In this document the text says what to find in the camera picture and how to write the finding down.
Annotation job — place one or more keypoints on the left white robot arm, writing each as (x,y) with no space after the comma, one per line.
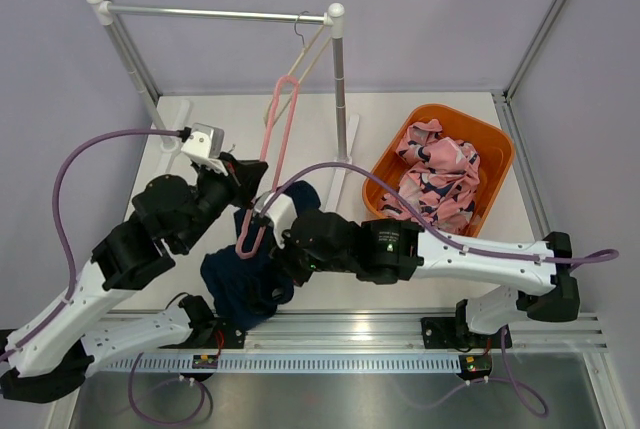
(169,218)

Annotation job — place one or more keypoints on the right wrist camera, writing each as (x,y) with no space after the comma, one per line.
(279,212)

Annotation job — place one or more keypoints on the slotted cable duct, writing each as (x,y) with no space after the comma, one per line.
(229,363)

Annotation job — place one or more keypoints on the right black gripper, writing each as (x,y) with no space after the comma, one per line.
(282,260)

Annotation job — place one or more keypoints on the navy blue shorts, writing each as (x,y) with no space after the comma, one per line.
(246,291)

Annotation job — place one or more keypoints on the pink patterned shorts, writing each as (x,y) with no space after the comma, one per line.
(441,180)

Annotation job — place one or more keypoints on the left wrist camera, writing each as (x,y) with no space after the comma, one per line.
(203,147)

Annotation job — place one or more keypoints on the aluminium mounting rail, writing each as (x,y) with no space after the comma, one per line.
(396,332)

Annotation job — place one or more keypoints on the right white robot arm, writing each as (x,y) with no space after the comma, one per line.
(529,283)

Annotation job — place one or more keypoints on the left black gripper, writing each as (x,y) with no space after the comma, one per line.
(244,174)

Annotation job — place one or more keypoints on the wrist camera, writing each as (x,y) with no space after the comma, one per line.
(203,147)
(279,212)

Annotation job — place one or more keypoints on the white clothes rack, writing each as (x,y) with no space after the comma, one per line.
(333,20)

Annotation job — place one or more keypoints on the orange plastic basket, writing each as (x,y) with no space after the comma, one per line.
(495,148)

